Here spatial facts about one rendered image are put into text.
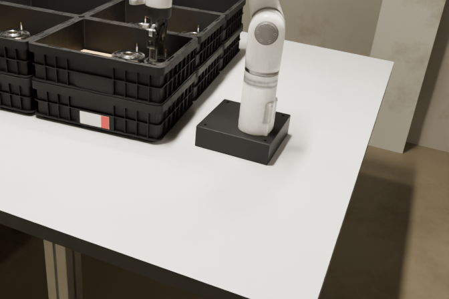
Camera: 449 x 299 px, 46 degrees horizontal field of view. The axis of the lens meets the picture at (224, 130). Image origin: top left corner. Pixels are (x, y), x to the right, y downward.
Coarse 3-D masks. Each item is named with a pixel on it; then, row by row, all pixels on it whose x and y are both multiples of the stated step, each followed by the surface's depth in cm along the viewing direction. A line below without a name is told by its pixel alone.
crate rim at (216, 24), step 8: (120, 0) 191; (128, 0) 193; (104, 8) 180; (176, 8) 189; (184, 8) 189; (88, 16) 170; (224, 16) 185; (128, 24) 166; (216, 24) 176; (176, 32) 163; (200, 32) 165; (208, 32) 169; (200, 40) 163
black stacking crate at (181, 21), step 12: (108, 12) 183; (120, 12) 192; (132, 12) 195; (144, 12) 193; (180, 12) 189; (192, 12) 188; (168, 24) 193; (180, 24) 191; (192, 24) 190; (204, 24) 189; (216, 36) 183; (204, 48) 170; (216, 48) 185; (204, 60) 173
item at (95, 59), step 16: (48, 32) 152; (32, 48) 143; (48, 48) 142; (64, 48) 142; (192, 48) 156; (96, 64) 140; (112, 64) 138; (128, 64) 137; (144, 64) 136; (176, 64) 145
